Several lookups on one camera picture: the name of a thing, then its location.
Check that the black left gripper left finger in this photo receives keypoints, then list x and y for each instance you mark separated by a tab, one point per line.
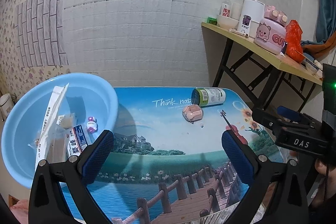
47	203

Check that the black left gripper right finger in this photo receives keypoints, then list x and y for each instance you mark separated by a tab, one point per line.
288	203

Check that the blue red sachet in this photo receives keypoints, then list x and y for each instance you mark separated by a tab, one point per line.
78	140

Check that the purple white candy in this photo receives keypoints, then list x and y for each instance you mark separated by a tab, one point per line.
92	125

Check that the white and beige tissue pack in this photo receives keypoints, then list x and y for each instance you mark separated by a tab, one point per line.
67	120

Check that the long white wrapper packet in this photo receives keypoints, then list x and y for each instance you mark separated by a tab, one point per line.
50	129

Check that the green label white bottle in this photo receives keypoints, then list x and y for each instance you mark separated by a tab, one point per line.
208	96

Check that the pink earbud case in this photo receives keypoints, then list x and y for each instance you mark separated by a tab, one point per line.
192	113

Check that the toothpick clear bag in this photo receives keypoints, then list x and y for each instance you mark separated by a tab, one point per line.
58	148

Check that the person's hand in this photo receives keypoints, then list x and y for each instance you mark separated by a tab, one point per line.
327	189

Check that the pink cloth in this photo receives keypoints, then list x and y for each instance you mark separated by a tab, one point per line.
21	211

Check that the light blue plastic basin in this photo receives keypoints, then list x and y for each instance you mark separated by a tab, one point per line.
87	96

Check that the red plastic bag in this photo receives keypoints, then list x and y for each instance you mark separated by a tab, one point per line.
293	39

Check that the orange cloth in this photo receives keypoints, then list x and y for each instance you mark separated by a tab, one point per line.
321	50

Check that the scenic picture table mat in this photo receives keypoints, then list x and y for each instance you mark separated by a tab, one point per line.
165	169

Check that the wooden side table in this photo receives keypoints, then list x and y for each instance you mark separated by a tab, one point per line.
258	73

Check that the pink cartoon rice cooker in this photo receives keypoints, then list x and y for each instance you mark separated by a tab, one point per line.
271	31

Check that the small white trash bin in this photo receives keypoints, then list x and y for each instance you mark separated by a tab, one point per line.
6	104

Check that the blue curtain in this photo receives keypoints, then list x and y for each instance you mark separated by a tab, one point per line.
325	26

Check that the white bowl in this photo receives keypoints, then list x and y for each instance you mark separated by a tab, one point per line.
226	22

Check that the white cylindrical container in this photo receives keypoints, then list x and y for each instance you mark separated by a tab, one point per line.
252	10

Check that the small green box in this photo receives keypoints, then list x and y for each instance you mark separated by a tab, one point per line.
211	20

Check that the red label white bottle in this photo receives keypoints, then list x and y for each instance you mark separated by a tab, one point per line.
225	8

